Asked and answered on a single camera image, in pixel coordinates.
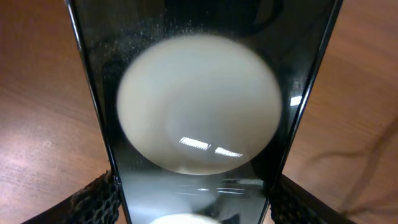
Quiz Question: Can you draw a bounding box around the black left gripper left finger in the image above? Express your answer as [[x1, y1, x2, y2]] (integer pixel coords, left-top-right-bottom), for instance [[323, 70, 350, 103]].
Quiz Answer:
[[23, 170, 121, 224]]

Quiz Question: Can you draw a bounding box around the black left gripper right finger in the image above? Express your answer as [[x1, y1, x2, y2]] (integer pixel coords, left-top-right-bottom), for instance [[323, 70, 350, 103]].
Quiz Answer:
[[269, 175, 354, 224]]

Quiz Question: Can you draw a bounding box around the black smartphone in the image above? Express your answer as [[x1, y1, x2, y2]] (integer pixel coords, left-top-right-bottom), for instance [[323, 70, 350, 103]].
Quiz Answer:
[[66, 0, 342, 223]]

